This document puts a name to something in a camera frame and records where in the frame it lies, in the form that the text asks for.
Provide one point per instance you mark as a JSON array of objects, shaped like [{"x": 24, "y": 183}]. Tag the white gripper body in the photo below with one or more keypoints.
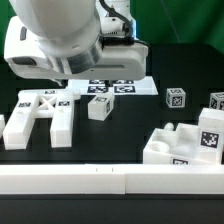
[{"x": 24, "y": 57}]

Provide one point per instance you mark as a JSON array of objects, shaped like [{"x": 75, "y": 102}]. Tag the white chair seat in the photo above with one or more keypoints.
[{"x": 173, "y": 147}]

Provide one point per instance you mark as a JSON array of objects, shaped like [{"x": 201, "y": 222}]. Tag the white block left edge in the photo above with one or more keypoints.
[{"x": 2, "y": 124}]

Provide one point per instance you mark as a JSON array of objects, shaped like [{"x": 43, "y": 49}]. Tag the marker sheet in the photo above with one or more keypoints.
[{"x": 145, "y": 86}]

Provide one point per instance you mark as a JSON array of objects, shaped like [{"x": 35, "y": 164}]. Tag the white tagged cube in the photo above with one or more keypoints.
[
  {"x": 217, "y": 100},
  {"x": 175, "y": 98}
]

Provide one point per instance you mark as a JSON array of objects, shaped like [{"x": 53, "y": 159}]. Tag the white tagged cube right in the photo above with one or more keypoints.
[{"x": 217, "y": 100}]

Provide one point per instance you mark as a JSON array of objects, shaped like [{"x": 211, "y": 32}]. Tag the white chair back frame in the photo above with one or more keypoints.
[{"x": 55, "y": 104}]

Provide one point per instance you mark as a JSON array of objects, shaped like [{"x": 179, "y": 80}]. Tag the white front rail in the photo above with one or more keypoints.
[{"x": 111, "y": 179}]

